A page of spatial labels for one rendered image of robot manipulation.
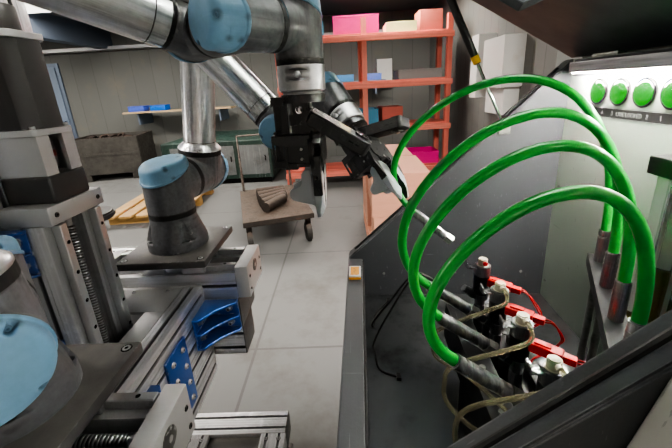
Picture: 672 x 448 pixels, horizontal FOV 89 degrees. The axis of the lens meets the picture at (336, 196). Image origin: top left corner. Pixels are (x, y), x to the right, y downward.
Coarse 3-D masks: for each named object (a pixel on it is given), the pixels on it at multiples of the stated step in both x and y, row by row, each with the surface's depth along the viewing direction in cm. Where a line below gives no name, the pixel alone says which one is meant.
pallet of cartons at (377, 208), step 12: (396, 144) 357; (408, 156) 295; (408, 168) 254; (420, 168) 252; (372, 180) 244; (408, 180) 243; (420, 180) 242; (408, 192) 246; (372, 204) 249; (384, 204) 249; (396, 204) 249; (372, 216) 252; (384, 216) 252; (372, 228) 288
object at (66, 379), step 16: (64, 352) 48; (64, 368) 46; (80, 368) 50; (48, 384) 44; (64, 384) 46; (48, 400) 43; (64, 400) 45; (16, 416) 42; (32, 416) 42; (48, 416) 43; (0, 432) 40; (16, 432) 41
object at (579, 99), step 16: (496, 80) 59; (512, 80) 58; (528, 80) 57; (544, 80) 56; (448, 96) 64; (576, 96) 55; (432, 112) 65; (592, 112) 55; (416, 128) 68; (400, 144) 70; (608, 176) 56; (608, 208) 57; (608, 224) 58
